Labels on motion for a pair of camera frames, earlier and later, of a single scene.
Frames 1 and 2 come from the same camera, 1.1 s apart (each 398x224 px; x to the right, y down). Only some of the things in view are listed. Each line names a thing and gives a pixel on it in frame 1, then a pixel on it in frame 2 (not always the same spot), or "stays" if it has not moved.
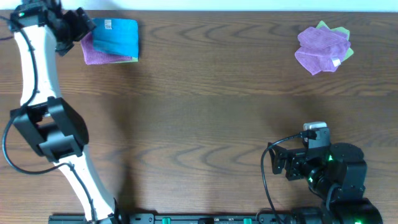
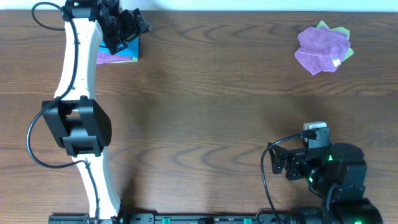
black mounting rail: [174, 218] stays
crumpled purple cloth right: [321, 48] stays
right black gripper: [293, 157] stays
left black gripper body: [74, 30] -> [119, 32]
